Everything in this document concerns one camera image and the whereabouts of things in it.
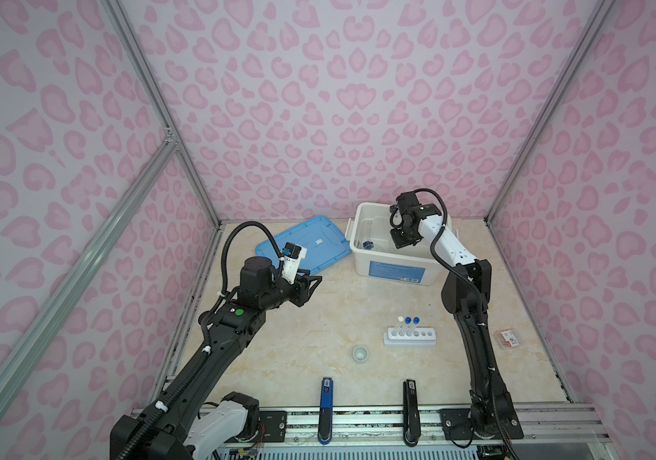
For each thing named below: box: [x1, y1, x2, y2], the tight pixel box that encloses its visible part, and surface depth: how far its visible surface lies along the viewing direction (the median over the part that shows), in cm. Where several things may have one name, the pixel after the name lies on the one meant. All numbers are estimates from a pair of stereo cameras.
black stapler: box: [402, 379, 422, 448], surface depth 75 cm
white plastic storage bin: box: [345, 201, 445, 287], surface depth 99 cm
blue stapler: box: [317, 376, 334, 445], surface depth 76 cm
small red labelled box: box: [500, 329, 519, 347], surface depth 87 cm
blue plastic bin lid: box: [255, 215, 352, 273], surface depth 117 cm
